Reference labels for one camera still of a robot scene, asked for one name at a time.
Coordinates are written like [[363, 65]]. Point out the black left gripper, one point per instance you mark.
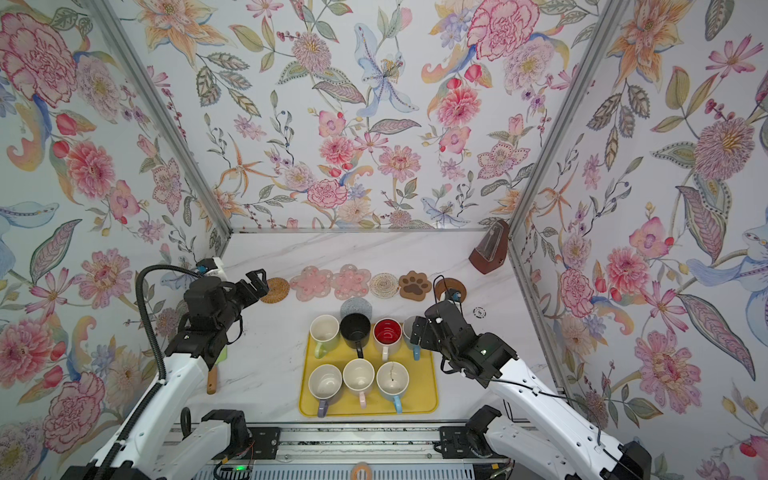
[[261, 288]]

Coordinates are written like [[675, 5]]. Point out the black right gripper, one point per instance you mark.
[[426, 340]]

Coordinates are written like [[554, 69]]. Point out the round rattan woven coaster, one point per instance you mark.
[[278, 290]]

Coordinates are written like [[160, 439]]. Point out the blue mug row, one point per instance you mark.
[[407, 333]]

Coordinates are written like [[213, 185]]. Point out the brown paw print coaster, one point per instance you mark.
[[414, 286]]

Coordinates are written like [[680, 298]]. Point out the pink flower coaster front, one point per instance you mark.
[[312, 283]]

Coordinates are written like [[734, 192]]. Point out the pink flower coaster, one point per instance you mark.
[[312, 283], [351, 282]]

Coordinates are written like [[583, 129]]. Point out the multicolour woven round coaster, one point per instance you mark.
[[384, 285]]

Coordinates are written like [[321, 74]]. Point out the blue handle mug front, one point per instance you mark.
[[393, 380]]

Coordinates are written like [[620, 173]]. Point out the green mug white inside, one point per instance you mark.
[[325, 332]]

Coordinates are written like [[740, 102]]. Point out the purple handle mug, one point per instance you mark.
[[325, 384]]

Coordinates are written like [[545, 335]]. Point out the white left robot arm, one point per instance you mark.
[[134, 451]]

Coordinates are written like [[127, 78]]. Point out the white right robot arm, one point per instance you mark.
[[565, 444]]

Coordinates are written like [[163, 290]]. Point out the round brown wooden coaster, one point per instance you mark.
[[450, 289]]

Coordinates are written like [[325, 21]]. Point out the grey blue woven coaster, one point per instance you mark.
[[356, 305]]

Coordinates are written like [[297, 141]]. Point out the blue white poker chip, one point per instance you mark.
[[479, 312]]

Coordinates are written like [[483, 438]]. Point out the red inside white mug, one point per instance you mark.
[[387, 336]]

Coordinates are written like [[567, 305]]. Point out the yellow tray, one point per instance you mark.
[[421, 396]]

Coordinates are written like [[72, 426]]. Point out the brown wooden metronome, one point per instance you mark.
[[492, 251]]

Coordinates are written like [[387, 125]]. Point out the black mug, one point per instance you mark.
[[355, 330]]

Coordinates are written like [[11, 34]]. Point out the green silicone spatula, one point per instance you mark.
[[213, 374]]

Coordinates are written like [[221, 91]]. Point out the pink handle mug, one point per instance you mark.
[[359, 377]]

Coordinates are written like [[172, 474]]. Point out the orange ring tape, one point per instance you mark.
[[361, 471]]

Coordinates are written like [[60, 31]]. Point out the aluminium rail base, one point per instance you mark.
[[369, 442]]

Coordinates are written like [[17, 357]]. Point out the aluminium corner post left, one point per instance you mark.
[[105, 18]]

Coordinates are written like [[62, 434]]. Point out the aluminium corner post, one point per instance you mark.
[[105, 18], [605, 28]]

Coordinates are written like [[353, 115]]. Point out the aluminium corner post right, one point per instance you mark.
[[605, 28]]

